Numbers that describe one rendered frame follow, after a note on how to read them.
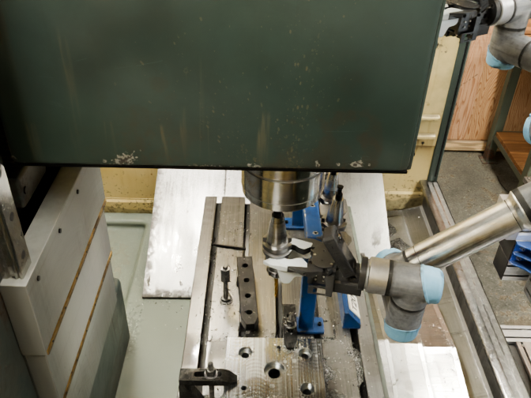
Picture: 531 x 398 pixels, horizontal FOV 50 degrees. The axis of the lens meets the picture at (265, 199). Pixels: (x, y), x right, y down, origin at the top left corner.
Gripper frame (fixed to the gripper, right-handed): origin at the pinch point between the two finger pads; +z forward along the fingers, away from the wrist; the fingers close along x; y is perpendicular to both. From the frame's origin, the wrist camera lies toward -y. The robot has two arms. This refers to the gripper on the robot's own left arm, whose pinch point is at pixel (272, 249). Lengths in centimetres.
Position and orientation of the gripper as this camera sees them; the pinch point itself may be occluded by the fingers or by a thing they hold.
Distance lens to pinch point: 121.2
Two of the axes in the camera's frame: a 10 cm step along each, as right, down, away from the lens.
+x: 2.1, -5.8, 7.9
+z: -9.8, -1.5, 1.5
